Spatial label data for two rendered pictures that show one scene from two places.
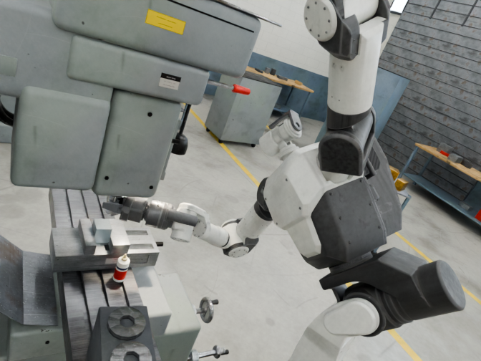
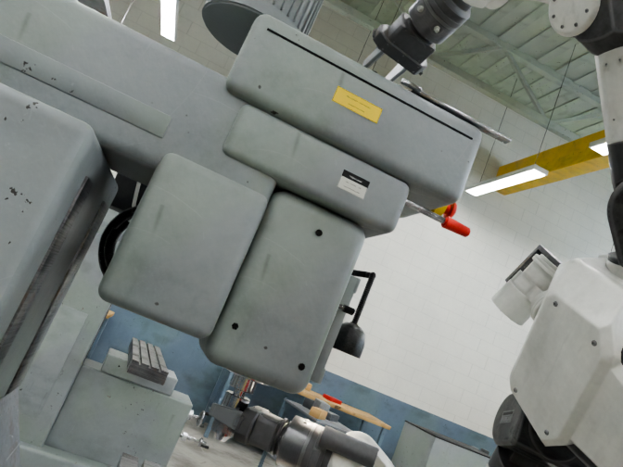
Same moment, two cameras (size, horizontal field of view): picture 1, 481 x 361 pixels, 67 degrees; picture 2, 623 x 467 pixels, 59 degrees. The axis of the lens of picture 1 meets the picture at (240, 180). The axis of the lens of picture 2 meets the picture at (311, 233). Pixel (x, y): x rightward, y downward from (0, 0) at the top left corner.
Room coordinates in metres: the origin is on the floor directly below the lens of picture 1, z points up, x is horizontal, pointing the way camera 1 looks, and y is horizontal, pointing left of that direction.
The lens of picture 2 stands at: (0.05, -0.11, 1.39)
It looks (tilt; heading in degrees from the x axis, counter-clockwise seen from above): 11 degrees up; 26
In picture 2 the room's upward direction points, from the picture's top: 23 degrees clockwise
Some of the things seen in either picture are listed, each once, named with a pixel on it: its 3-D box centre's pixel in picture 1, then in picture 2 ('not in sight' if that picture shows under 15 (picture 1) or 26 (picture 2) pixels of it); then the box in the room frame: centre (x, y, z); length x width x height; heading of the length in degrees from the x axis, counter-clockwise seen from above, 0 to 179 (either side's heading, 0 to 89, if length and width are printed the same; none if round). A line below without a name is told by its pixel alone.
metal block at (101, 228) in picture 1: (101, 230); not in sight; (1.02, 0.38, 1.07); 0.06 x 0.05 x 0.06; 38
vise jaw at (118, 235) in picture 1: (116, 235); not in sight; (1.06, 0.34, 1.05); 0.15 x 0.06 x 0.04; 38
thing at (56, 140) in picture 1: (57, 124); (184, 248); (0.85, 0.50, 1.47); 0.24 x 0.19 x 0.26; 38
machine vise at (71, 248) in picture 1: (107, 243); not in sight; (1.04, 0.36, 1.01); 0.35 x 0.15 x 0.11; 128
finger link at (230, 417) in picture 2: (112, 208); (225, 415); (0.94, 0.34, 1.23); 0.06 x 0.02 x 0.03; 103
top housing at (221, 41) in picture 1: (156, 13); (341, 128); (0.96, 0.36, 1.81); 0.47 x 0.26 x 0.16; 128
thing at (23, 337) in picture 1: (90, 296); not in sight; (0.97, 0.34, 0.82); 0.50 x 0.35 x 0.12; 128
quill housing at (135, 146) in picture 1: (129, 135); (279, 290); (0.97, 0.35, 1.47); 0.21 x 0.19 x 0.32; 38
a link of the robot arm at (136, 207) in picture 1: (142, 210); (275, 436); (0.99, 0.26, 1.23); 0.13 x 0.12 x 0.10; 13
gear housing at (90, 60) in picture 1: (133, 61); (304, 182); (0.95, 0.38, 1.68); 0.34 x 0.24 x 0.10; 128
